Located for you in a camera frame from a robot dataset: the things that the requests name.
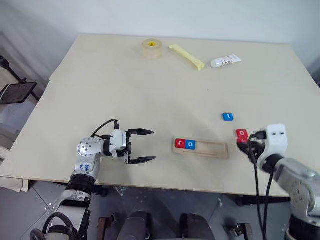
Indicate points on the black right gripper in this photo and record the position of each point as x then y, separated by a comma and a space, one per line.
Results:
257, 146

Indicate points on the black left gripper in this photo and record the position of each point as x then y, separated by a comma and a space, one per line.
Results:
128, 147

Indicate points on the red block with round letter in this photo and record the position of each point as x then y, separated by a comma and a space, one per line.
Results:
242, 135

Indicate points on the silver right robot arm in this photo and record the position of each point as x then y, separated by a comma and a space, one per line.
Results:
297, 180

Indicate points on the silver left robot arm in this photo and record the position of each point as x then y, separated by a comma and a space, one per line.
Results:
87, 150

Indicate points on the blue letter t block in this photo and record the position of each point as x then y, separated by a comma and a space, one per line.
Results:
228, 117

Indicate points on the wooden letter tray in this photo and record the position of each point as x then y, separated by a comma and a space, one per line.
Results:
212, 150

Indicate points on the red letter r block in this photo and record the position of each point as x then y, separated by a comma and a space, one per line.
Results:
180, 143

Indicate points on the blue letter o block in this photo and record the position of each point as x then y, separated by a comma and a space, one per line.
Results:
191, 144

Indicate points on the white cream tube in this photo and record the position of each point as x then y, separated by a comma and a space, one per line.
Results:
225, 61

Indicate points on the dark rounded shape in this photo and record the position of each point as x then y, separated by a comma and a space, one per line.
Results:
196, 226

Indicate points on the beige tape roll yellow core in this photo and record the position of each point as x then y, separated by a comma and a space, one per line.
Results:
152, 50

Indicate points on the long yellow packet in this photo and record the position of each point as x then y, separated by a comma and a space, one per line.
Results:
187, 57

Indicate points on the black flat panel on stand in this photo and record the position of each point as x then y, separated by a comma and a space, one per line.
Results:
17, 92

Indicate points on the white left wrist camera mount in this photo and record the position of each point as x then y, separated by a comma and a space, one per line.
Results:
118, 142

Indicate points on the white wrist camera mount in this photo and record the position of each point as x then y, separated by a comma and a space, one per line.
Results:
275, 140
118, 142

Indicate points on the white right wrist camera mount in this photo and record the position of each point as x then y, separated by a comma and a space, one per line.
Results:
275, 140

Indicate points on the black table frame bar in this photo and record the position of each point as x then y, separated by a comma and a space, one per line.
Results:
262, 200

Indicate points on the black metal stand frame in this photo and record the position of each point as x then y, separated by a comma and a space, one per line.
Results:
10, 68

